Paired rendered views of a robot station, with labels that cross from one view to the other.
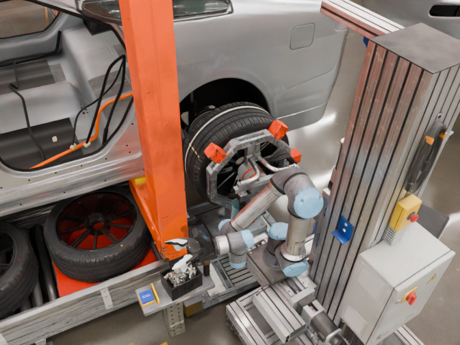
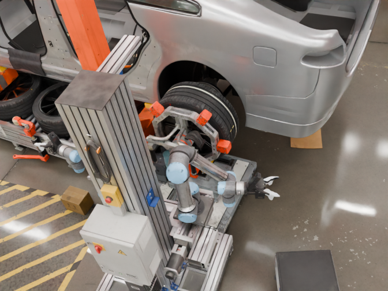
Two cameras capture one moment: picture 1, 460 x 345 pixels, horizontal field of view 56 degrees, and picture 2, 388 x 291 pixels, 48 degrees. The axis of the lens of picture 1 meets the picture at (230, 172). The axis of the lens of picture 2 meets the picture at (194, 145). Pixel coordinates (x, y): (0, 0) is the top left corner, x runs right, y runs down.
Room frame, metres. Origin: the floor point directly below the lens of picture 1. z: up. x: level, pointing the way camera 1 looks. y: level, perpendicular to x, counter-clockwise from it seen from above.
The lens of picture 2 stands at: (0.86, -2.22, 3.23)
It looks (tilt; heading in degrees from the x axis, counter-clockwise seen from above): 46 degrees down; 61
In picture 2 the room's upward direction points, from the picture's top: 11 degrees counter-clockwise
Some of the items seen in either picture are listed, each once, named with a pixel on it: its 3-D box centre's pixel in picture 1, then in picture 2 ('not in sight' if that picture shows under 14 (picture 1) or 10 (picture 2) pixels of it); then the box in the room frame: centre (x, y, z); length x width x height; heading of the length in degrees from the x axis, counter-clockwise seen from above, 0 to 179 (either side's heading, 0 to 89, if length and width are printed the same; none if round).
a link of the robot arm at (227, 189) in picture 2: not in sight; (227, 188); (1.72, -0.94, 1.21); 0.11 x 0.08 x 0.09; 138
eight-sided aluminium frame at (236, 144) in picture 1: (248, 172); (186, 137); (1.95, -0.12, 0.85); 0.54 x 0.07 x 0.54; 118
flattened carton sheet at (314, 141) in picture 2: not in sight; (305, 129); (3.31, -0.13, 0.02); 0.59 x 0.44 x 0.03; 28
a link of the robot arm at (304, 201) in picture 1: (296, 230); not in sight; (1.22, -0.30, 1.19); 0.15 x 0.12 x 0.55; 19
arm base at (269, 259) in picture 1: (277, 252); not in sight; (1.35, -0.25, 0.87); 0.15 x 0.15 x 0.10
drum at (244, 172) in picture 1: (254, 179); (182, 143); (1.89, -0.15, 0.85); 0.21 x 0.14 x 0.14; 28
